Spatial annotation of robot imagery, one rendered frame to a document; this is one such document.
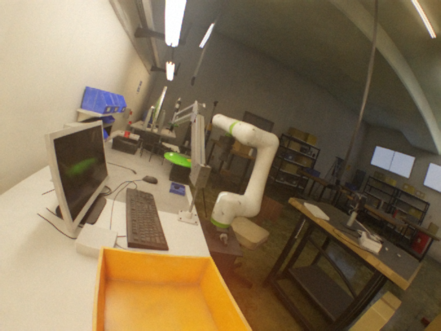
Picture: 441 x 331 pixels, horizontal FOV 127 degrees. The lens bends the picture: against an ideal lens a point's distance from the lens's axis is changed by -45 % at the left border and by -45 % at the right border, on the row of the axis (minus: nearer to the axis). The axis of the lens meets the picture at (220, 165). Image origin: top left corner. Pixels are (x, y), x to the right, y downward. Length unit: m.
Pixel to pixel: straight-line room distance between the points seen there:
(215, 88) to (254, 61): 1.64
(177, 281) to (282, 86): 6.98
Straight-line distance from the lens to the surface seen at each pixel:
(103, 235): 0.69
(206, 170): 0.89
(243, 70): 6.64
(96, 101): 1.55
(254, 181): 1.16
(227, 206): 1.08
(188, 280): 0.64
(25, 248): 0.71
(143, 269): 0.58
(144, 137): 2.18
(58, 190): 0.62
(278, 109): 7.10
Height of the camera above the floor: 1.39
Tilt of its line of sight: 11 degrees down
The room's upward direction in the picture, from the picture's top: 19 degrees clockwise
